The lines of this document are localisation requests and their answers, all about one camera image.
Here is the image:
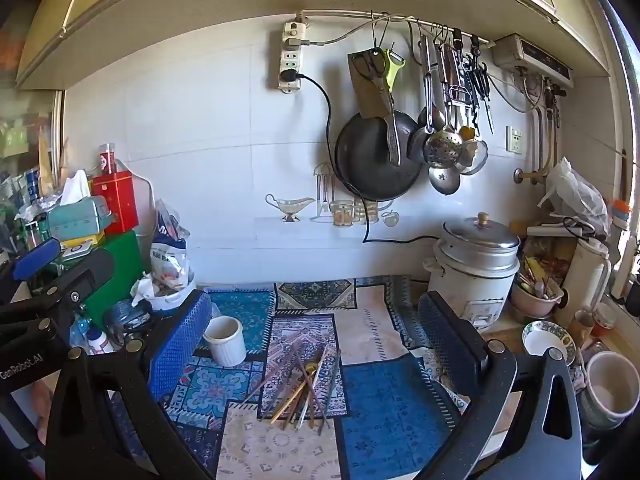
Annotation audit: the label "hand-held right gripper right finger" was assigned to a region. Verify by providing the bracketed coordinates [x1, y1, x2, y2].
[416, 290, 584, 480]

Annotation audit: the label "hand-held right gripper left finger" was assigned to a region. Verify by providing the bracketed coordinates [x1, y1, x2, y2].
[45, 290, 214, 480]

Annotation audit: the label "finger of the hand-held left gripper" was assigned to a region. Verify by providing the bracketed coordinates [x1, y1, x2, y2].
[0, 237, 62, 303]
[0, 248, 117, 333]

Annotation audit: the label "white utensil cup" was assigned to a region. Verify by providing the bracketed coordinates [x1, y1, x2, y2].
[202, 316, 247, 367]

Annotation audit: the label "pile of chopsticks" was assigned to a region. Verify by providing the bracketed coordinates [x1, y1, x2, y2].
[240, 342, 343, 431]

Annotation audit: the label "pink bowl with utensils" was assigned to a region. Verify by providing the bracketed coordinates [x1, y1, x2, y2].
[510, 280, 565, 318]

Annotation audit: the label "yellow box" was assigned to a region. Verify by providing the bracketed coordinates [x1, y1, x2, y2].
[60, 232, 106, 261]

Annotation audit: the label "green box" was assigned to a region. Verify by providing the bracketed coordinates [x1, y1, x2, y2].
[80, 230, 146, 331]

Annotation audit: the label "white round tub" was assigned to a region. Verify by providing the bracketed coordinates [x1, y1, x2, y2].
[131, 272, 197, 317]

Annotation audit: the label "teal tissue box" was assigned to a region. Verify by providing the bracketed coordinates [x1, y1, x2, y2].
[46, 195, 113, 242]

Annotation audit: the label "white glue bottle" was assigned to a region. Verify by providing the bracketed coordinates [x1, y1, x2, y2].
[87, 327, 115, 356]

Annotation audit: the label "white rice cooker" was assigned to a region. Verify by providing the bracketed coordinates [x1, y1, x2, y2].
[424, 212, 522, 331]

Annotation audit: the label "white tissue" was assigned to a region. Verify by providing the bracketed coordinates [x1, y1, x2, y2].
[59, 170, 92, 207]

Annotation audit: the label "red tin box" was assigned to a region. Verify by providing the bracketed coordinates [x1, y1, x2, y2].
[91, 170, 140, 235]

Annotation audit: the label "blue white plastic bag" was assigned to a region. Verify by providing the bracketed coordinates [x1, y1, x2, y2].
[150, 200, 193, 291]

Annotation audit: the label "white cutting board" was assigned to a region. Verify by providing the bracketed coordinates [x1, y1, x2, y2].
[120, 160, 157, 238]

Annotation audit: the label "patterned blue patchwork mat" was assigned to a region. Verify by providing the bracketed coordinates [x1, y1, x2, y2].
[107, 275, 511, 480]

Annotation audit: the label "white patterned plate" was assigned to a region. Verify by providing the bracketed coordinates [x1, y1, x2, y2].
[522, 321, 577, 366]

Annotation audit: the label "white electric kettle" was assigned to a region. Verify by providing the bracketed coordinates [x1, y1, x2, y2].
[552, 236, 612, 328]

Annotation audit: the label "large white mug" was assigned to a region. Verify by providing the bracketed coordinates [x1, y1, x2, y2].
[580, 351, 640, 428]

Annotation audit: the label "small mesh strainer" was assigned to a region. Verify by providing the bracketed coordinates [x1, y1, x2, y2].
[457, 137, 488, 176]

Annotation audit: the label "metal skimmer ladle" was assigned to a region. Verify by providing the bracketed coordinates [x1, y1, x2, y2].
[422, 35, 463, 168]

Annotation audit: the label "clear plastic bag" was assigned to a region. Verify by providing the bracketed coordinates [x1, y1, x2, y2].
[537, 156, 612, 238]

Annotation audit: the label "black wok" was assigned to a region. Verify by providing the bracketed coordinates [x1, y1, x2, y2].
[334, 105, 425, 202]

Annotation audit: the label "dark metal ladle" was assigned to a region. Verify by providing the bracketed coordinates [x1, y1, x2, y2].
[407, 35, 436, 163]

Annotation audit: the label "water heater pipes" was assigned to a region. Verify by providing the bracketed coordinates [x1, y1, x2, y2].
[530, 77, 568, 173]

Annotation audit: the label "kitchen cleaver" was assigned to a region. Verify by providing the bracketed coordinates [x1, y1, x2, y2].
[348, 50, 396, 120]

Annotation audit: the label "black kitchen scissors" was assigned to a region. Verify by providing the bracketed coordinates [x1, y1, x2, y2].
[465, 60, 496, 133]

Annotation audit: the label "green peeler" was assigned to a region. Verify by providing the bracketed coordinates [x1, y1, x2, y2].
[384, 49, 407, 92]

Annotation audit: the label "white power strip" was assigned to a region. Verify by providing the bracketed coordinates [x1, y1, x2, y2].
[278, 49, 304, 95]

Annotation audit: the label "black power cable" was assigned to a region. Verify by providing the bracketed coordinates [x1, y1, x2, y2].
[281, 71, 443, 246]

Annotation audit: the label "wall water heater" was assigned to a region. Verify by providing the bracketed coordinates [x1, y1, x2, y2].
[492, 32, 575, 86]

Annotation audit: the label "metal hanging rail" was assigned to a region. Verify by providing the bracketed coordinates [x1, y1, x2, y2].
[300, 9, 496, 46]

